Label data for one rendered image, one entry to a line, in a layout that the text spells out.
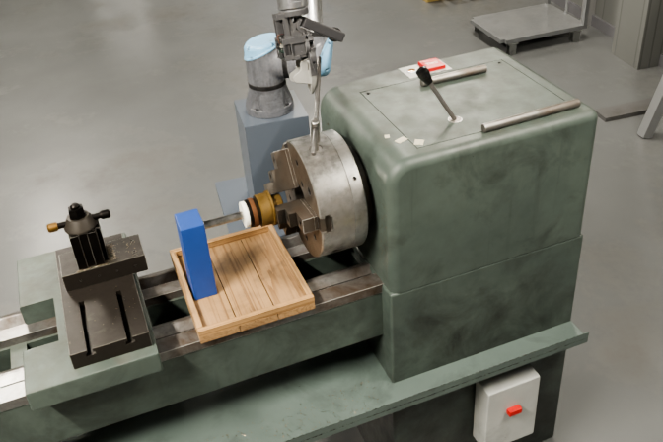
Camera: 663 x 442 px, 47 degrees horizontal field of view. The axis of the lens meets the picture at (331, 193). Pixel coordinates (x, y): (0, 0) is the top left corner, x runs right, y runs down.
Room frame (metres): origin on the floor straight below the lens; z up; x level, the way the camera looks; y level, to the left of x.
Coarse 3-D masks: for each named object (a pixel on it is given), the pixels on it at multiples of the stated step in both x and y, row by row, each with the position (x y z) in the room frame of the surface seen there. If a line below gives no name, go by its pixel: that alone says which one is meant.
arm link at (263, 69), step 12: (264, 36) 2.17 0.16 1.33; (252, 48) 2.10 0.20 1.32; (264, 48) 2.09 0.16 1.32; (252, 60) 2.10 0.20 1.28; (264, 60) 2.09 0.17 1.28; (276, 60) 2.09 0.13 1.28; (252, 72) 2.10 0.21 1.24; (264, 72) 2.09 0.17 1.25; (276, 72) 2.09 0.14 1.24; (252, 84) 2.10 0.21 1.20; (264, 84) 2.09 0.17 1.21; (276, 84) 2.10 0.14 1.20
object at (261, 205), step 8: (264, 192) 1.62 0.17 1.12; (248, 200) 1.60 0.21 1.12; (256, 200) 1.60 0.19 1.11; (264, 200) 1.59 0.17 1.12; (272, 200) 1.59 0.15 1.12; (280, 200) 1.60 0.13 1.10; (248, 208) 1.57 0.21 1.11; (256, 208) 1.57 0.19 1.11; (264, 208) 1.57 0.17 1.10; (272, 208) 1.57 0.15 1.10; (256, 216) 1.56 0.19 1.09; (264, 216) 1.57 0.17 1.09; (272, 216) 1.57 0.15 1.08; (256, 224) 1.56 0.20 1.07; (264, 224) 1.57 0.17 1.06; (272, 224) 1.59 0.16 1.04
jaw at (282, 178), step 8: (272, 152) 1.69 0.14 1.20; (280, 152) 1.69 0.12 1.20; (288, 152) 1.69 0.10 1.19; (272, 160) 1.70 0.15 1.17; (280, 160) 1.68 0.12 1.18; (288, 160) 1.68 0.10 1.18; (280, 168) 1.66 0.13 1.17; (288, 168) 1.67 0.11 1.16; (272, 176) 1.65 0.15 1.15; (280, 176) 1.65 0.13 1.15; (288, 176) 1.66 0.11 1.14; (264, 184) 1.65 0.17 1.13; (272, 184) 1.63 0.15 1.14; (280, 184) 1.64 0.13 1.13; (288, 184) 1.64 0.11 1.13; (296, 184) 1.65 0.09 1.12; (272, 192) 1.62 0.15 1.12
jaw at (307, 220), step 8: (296, 200) 1.60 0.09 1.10; (304, 200) 1.60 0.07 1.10; (280, 208) 1.57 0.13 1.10; (288, 208) 1.57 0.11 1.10; (296, 208) 1.56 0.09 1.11; (304, 208) 1.56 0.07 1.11; (280, 216) 1.56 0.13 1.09; (288, 216) 1.54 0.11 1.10; (296, 216) 1.54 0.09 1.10; (304, 216) 1.52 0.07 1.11; (312, 216) 1.52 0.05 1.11; (328, 216) 1.51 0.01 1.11; (288, 224) 1.55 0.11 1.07; (296, 224) 1.54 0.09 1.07; (304, 224) 1.50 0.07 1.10; (312, 224) 1.51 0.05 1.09; (320, 224) 1.50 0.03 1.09; (328, 224) 1.51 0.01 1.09; (304, 232) 1.50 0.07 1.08
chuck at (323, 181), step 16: (288, 144) 1.69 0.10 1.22; (304, 144) 1.65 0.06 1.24; (320, 144) 1.65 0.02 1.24; (304, 160) 1.59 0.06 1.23; (320, 160) 1.59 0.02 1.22; (336, 160) 1.59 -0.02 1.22; (304, 176) 1.59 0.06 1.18; (320, 176) 1.55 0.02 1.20; (336, 176) 1.56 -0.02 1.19; (288, 192) 1.74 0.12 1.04; (304, 192) 1.60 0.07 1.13; (320, 192) 1.52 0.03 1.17; (336, 192) 1.53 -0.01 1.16; (320, 208) 1.50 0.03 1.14; (336, 208) 1.51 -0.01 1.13; (352, 208) 1.52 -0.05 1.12; (336, 224) 1.51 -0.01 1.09; (352, 224) 1.52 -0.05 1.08; (304, 240) 1.64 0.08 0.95; (320, 240) 1.51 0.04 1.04; (336, 240) 1.51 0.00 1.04; (352, 240) 1.53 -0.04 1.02; (320, 256) 1.53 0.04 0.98
